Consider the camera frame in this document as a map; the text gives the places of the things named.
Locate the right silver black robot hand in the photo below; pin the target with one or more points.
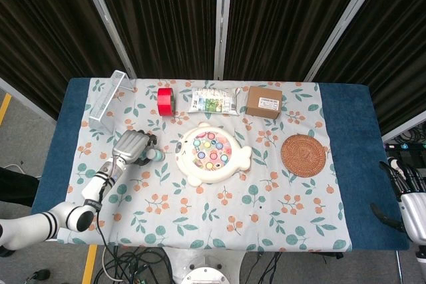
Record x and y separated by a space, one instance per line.
414 211

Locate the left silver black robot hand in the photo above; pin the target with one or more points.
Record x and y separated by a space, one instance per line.
128 146

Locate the teal toy hammer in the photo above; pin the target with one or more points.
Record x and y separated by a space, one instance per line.
156 155

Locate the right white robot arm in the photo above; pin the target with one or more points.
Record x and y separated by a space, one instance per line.
421 260

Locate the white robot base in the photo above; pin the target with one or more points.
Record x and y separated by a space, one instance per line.
206 267

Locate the white fish-shaped toy game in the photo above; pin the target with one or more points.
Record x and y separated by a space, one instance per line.
186 161

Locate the silver metal mesh rack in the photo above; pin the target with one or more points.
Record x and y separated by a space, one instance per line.
103 104

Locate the red tape roll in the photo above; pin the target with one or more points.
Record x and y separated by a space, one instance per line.
164 102

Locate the black power strip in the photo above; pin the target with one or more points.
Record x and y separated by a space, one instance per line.
404 146

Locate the printed snack packet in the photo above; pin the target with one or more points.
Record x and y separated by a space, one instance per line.
213 101

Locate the floral printed tablecloth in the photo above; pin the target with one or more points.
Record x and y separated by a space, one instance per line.
199 217

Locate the blue table cover cloth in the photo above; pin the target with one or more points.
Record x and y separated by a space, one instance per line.
352 121

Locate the round woven rattan coaster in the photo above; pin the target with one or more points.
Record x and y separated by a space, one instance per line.
303 155

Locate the black partition panel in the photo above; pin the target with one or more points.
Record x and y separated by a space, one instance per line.
166 18
396 58
36 38
286 18

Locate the brown cardboard box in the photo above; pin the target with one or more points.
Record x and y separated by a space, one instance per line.
263 102

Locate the silver partition post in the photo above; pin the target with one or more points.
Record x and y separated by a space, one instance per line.
346 21
103 14
221 21

